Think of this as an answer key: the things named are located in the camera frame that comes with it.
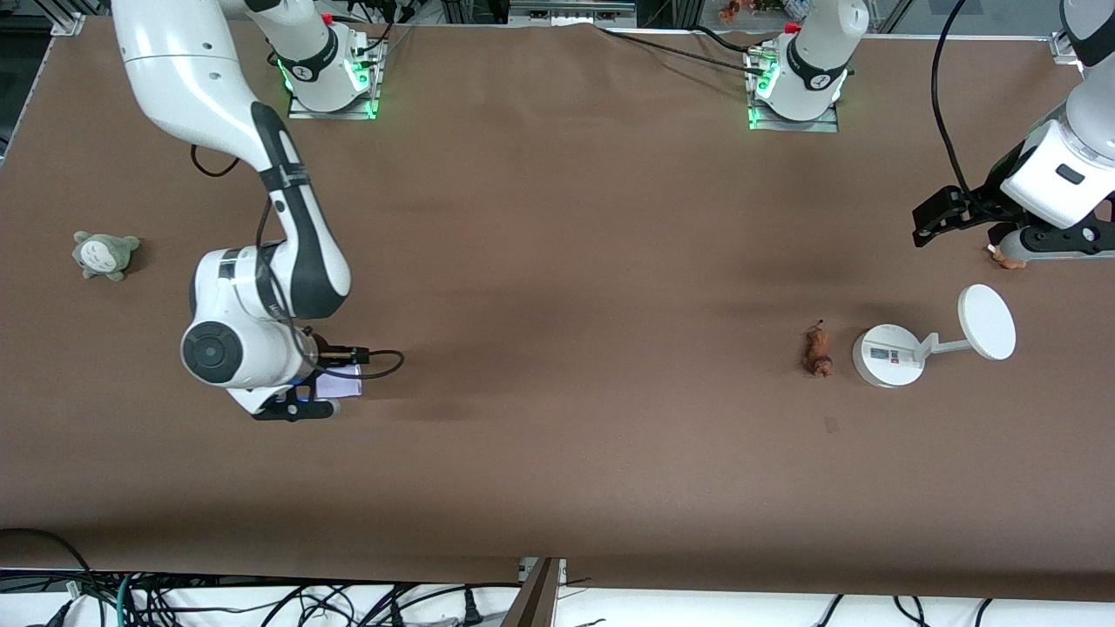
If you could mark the brown lion statue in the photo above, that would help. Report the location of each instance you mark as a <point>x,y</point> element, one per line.
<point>817,348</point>

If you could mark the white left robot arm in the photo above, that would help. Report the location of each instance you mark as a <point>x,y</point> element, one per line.
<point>819,52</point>

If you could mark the aluminium frame profile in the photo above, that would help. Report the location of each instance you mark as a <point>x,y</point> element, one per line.
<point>571,10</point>

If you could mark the grey totoro plush toy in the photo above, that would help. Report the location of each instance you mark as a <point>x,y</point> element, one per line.
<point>106,255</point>

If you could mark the black power plug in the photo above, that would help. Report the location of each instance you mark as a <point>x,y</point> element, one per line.
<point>473,610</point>

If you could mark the brown table cover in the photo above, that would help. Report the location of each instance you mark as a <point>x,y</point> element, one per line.
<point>557,453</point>

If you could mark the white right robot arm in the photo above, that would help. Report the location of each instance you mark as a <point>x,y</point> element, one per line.
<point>174,70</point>

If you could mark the small brown plush toy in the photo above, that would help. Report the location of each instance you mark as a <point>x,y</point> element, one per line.
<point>1010,259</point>

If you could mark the white round phone stand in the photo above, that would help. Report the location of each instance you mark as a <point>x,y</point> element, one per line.
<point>888,355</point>

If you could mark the small orange figurine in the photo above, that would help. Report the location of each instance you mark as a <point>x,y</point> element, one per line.
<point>730,10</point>

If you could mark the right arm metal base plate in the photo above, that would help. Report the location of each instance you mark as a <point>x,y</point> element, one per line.
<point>370,91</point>

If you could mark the dark table support beam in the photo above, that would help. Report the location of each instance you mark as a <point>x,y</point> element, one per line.
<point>531,601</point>

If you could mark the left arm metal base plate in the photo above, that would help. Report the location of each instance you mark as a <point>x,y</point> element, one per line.
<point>827,124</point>

